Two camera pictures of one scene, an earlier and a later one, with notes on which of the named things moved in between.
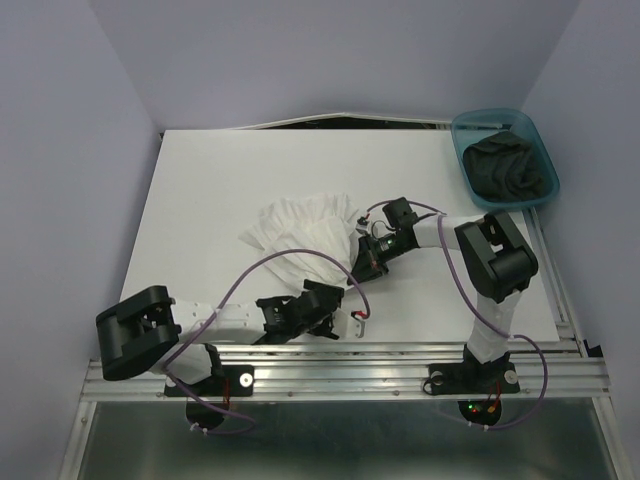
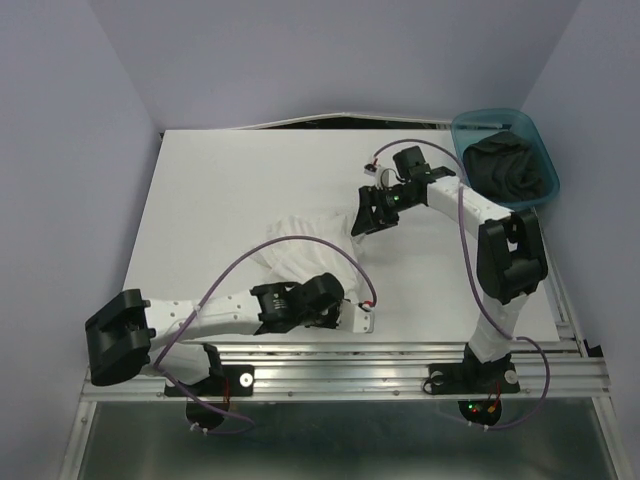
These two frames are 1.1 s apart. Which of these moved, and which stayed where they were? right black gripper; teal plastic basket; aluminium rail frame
Moved: right black gripper
Stayed: aluminium rail frame; teal plastic basket
